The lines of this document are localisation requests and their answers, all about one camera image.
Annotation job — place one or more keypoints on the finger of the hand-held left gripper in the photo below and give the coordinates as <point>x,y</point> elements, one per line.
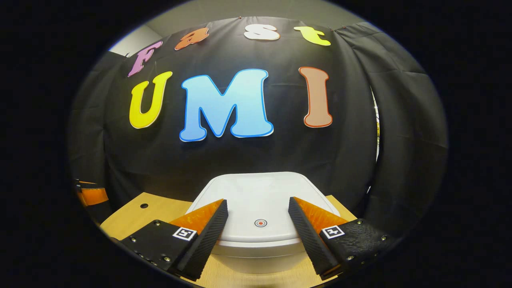
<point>95,196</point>
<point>86,184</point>

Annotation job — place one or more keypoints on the white desktop garbage bin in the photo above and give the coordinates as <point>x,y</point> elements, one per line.
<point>260,196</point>

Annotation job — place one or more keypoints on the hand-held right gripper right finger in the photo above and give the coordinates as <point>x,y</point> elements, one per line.
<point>308,244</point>

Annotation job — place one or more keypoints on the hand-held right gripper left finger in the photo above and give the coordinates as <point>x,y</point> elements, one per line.
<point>208,242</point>

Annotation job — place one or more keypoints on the black backdrop cloth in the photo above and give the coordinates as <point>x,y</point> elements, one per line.
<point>280,156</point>

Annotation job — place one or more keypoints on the light wooden desktop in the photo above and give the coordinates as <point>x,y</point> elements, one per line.
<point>132,222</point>

